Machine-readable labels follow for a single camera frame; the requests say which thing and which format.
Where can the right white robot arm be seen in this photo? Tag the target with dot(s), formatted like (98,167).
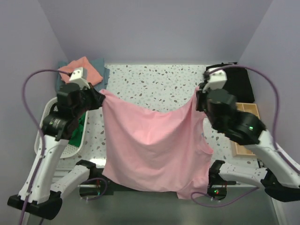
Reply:
(280,176)

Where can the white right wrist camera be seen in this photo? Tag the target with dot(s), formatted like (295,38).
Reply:
(214,78)

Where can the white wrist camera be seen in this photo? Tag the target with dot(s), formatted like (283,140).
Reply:
(79,76)
(214,78)

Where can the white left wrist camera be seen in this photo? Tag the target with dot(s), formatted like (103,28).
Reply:
(79,76)

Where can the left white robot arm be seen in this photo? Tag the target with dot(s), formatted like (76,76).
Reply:
(40,196)

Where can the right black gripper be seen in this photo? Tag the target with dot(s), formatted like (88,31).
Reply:
(199,94)

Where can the pink t shirt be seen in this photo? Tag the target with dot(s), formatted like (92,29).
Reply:
(156,151)

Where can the green t shirt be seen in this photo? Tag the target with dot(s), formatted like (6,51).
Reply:
(76,137)

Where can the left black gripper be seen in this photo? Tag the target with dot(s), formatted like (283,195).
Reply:
(98,97)

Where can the black folded garment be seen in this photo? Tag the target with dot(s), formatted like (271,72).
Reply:
(237,88)

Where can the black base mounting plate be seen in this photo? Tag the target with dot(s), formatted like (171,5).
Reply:
(217,187)

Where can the teal folded t shirt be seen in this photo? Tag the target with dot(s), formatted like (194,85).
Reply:
(99,65)

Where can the salmon folded t shirt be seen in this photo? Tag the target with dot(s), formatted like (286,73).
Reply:
(93,76)

